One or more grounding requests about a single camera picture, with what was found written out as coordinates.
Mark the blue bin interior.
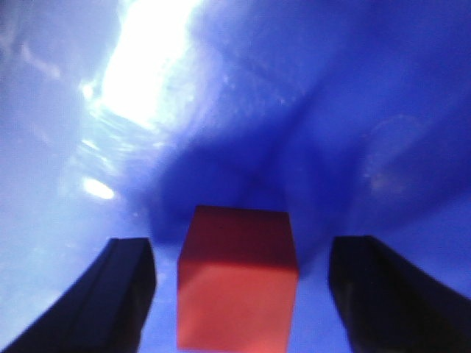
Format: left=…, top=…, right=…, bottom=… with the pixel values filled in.
left=1, top=1, right=470, bottom=352

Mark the red cube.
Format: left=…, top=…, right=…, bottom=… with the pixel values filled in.
left=177, top=205, right=300, bottom=352

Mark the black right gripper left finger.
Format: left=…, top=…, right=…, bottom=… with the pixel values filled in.
left=5, top=238, right=156, bottom=352

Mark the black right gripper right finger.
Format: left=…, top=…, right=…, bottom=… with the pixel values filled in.
left=328, top=235, right=470, bottom=352

